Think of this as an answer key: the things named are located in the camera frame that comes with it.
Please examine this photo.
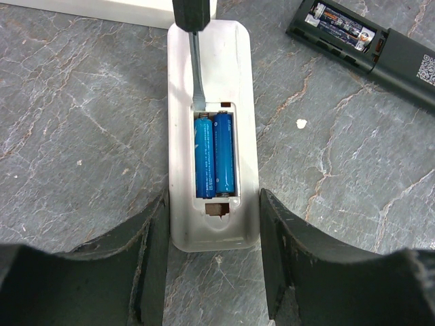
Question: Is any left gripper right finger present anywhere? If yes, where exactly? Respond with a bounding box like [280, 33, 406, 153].
[260, 189, 434, 325]

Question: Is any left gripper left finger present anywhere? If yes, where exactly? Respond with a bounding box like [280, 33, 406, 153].
[1, 192, 169, 325]

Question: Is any blue battery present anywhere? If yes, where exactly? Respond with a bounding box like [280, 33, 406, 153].
[213, 111, 235, 197]
[194, 113, 215, 198]

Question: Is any white remote with back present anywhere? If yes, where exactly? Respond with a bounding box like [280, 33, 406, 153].
[167, 20, 260, 252]

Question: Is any orange handled screwdriver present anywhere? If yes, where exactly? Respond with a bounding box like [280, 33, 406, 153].
[172, 0, 211, 111]

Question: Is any battery in black remote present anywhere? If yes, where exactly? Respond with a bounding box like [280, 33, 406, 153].
[304, 2, 376, 52]

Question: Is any white air conditioner remote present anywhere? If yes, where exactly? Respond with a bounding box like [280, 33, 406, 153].
[0, 0, 218, 30]

